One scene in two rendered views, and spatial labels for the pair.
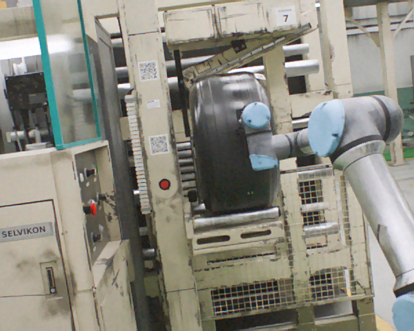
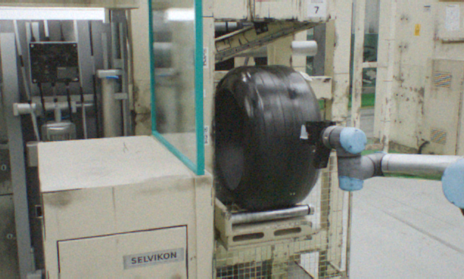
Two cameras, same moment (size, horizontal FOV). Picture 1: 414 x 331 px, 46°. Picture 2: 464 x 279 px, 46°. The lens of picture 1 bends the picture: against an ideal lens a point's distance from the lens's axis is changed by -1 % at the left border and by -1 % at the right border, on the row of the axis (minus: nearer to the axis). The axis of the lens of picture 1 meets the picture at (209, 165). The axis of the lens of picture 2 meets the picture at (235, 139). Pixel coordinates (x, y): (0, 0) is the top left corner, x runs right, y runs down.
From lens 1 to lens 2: 77 cm
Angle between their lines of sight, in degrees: 19
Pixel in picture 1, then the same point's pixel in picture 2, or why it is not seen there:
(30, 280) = not seen: outside the picture
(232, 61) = (253, 42)
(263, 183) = (307, 185)
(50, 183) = (187, 208)
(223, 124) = (281, 128)
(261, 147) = (354, 171)
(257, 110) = (357, 137)
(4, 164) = (142, 188)
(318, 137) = (458, 190)
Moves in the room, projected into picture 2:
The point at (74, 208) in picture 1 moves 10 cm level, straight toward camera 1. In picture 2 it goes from (206, 234) to (229, 246)
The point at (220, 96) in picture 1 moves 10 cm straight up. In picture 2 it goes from (276, 97) to (277, 69)
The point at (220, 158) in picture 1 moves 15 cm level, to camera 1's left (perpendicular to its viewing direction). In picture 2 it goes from (275, 162) to (235, 165)
